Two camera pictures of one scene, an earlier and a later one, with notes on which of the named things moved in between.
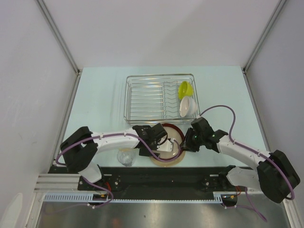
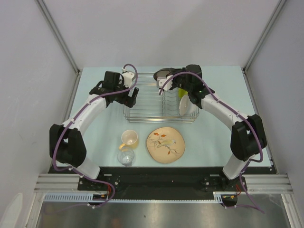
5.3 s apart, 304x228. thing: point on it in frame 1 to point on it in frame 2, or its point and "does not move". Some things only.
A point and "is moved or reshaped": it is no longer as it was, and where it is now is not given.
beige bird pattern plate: x=166 y=164 is moved or reshaped
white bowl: x=188 y=107 does not move
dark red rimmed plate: x=176 y=135 to x=161 y=73
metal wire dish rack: x=155 y=99 does not move
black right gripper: x=187 y=145 to x=173 y=71
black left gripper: x=142 y=152 to x=128 y=100
